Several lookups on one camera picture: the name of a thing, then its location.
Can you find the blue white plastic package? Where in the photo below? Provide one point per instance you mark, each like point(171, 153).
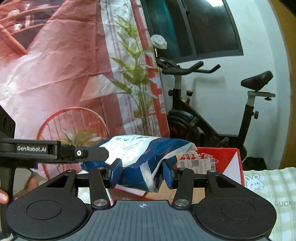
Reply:
point(141, 158)

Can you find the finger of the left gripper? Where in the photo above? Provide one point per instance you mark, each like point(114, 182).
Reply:
point(71, 153)

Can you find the green plaid tablecloth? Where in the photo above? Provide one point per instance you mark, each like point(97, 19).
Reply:
point(278, 187)

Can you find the red strawberry cardboard box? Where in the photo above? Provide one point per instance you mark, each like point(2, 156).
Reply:
point(224, 160)

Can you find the white plastic bag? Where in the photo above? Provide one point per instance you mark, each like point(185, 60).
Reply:
point(159, 42)

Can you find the red printed fabric backdrop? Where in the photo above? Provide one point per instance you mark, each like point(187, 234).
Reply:
point(79, 71)

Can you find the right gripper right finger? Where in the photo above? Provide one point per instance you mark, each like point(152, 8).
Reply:
point(181, 180)

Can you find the person's left hand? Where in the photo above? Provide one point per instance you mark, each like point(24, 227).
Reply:
point(33, 183)

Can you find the dark window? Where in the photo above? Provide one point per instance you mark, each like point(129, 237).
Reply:
point(193, 29)

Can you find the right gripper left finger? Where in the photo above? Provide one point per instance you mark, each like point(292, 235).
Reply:
point(102, 178)

